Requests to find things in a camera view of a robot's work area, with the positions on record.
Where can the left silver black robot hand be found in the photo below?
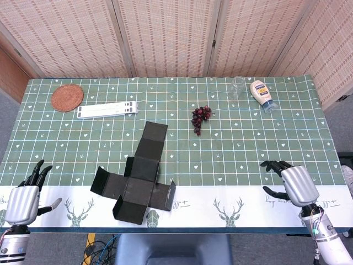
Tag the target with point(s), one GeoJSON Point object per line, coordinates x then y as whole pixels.
{"type": "Point", "coordinates": [20, 201]}

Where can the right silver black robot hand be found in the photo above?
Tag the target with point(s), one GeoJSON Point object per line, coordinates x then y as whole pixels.
{"type": "Point", "coordinates": [299, 185]}

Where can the black cardboard box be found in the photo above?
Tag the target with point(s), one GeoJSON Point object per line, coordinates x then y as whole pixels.
{"type": "Point", "coordinates": [143, 168]}

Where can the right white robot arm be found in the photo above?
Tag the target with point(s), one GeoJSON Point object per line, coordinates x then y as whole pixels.
{"type": "Point", "coordinates": [326, 238]}

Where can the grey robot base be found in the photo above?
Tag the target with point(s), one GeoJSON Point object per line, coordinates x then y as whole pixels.
{"type": "Point", "coordinates": [171, 251]}

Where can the white rectangular device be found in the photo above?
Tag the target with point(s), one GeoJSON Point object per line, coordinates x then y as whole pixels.
{"type": "Point", "coordinates": [107, 110]}

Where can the bamboo folding screen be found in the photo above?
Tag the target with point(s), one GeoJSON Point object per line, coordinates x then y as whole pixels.
{"type": "Point", "coordinates": [165, 36]}

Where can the grey knit shoe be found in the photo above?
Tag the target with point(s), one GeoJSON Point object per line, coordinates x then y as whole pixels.
{"type": "Point", "coordinates": [348, 179]}

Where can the green checked tablecloth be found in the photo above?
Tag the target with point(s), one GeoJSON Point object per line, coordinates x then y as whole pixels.
{"type": "Point", "coordinates": [248, 143]}

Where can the mayonnaise squeeze bottle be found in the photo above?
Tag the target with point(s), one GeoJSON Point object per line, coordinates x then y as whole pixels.
{"type": "Point", "coordinates": [260, 92]}

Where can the round woven rattan coaster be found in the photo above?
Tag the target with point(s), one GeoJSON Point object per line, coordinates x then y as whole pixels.
{"type": "Point", "coordinates": [67, 98]}

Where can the clear glass cup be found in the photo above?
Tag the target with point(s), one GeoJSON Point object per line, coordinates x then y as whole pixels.
{"type": "Point", "coordinates": [235, 89]}

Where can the dark red grape bunch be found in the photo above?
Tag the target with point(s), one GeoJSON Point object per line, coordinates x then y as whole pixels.
{"type": "Point", "coordinates": [198, 116]}

